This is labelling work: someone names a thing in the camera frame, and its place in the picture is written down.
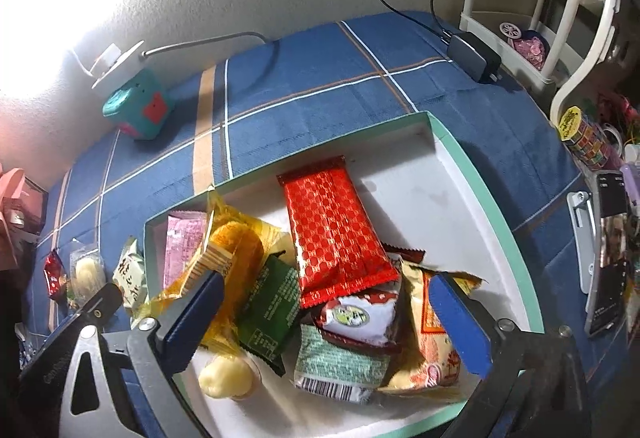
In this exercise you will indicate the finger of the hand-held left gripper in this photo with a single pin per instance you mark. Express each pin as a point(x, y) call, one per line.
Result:
point(100, 308)

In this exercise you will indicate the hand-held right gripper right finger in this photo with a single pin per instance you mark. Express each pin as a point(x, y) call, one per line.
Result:
point(460, 328)

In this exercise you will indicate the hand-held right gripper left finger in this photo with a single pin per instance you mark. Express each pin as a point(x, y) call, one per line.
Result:
point(195, 318)

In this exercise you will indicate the cream orange chip-print snack packet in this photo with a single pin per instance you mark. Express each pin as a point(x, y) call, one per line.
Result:
point(425, 348)

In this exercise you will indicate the small clear white sweet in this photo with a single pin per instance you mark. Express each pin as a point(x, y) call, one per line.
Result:
point(225, 378)

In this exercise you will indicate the green white biscuit packet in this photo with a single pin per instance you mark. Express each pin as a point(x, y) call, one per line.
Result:
point(270, 308)

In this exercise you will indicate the yellow clear cake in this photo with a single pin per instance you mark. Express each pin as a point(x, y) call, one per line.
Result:
point(240, 243)

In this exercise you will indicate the brown white milk biscuit packet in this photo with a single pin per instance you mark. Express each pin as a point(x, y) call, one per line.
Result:
point(360, 318)

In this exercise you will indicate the long red patterned snack packet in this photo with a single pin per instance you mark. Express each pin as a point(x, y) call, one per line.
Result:
point(335, 238)

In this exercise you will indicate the white box with teal rim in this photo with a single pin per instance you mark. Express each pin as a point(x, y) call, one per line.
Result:
point(400, 158)

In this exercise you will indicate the crumpled blue white packet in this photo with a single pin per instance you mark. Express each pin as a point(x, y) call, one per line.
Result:
point(30, 345)

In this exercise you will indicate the clear packet with white pastry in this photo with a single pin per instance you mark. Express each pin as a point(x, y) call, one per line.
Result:
point(87, 270)

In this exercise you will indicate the cream green walnut snack packet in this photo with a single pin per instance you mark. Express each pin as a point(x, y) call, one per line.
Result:
point(127, 278)

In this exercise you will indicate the small red snack packet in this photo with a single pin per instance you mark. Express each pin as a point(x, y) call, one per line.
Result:
point(54, 273)

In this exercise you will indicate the pink snack packet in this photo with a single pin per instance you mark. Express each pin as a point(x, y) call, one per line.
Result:
point(182, 243)

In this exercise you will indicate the pink gift box with flower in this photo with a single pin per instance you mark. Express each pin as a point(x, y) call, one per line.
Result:
point(20, 213)

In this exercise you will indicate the mint green snack packet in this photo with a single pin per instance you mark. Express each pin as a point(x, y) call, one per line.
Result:
point(335, 358)

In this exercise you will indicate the grey metal phone stand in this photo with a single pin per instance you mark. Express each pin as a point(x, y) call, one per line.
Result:
point(580, 238)

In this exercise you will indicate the black phone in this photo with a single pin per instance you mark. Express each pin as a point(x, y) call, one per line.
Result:
point(607, 298)

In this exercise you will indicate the teal cube with pink patches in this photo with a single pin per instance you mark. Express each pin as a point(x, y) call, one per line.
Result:
point(135, 108)

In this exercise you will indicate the purple item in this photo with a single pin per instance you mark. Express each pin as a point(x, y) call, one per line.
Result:
point(631, 183)

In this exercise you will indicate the white device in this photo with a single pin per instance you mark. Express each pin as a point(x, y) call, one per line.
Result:
point(112, 63)

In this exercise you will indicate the blue plaid tablecloth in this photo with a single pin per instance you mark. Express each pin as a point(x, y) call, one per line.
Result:
point(325, 83)

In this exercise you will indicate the black power adapter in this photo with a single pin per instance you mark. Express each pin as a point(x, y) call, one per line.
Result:
point(472, 53)

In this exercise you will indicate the pink trinket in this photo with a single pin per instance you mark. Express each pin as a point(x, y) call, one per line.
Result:
point(532, 49)

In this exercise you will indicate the white toy wheel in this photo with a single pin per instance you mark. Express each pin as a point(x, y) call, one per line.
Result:
point(510, 30)

